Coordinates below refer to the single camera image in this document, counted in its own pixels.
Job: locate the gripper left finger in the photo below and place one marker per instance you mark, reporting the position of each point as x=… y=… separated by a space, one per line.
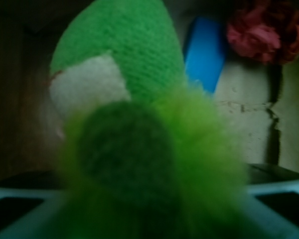
x=26 y=201

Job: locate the brown paper bag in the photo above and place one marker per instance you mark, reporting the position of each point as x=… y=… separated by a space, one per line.
x=261 y=101

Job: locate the green plush toy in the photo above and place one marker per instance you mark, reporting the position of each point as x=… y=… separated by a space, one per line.
x=146 y=153

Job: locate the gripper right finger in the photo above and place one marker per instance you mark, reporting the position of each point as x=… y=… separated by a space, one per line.
x=271 y=207

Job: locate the blue wooden block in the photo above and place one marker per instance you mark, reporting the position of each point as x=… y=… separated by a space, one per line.
x=205 y=53

